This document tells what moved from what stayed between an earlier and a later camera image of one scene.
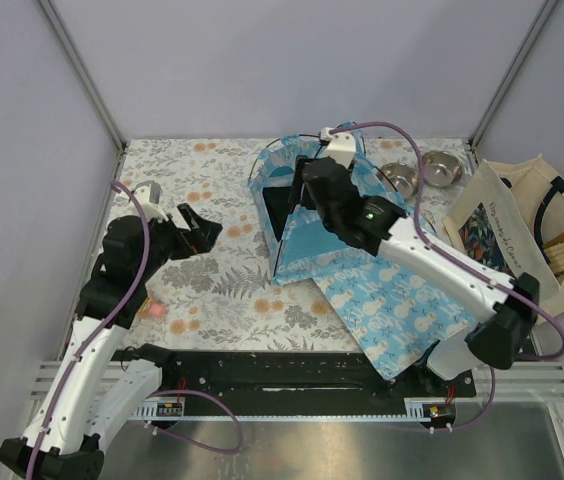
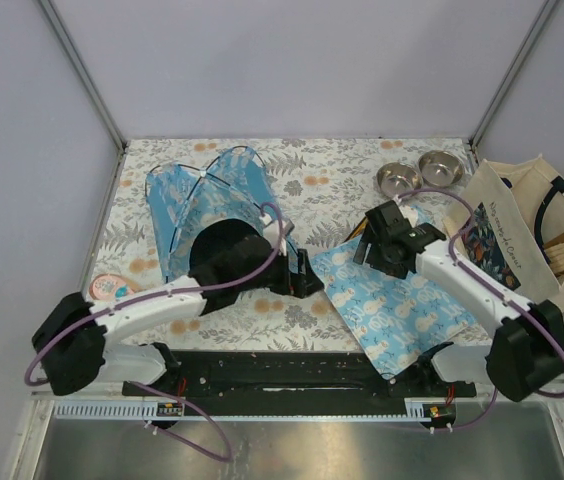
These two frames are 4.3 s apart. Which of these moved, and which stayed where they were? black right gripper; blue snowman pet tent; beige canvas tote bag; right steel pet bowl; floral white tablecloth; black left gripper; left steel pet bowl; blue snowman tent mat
Moved: blue snowman pet tent; black right gripper; black left gripper
Stayed: floral white tablecloth; right steel pet bowl; left steel pet bowl; beige canvas tote bag; blue snowman tent mat
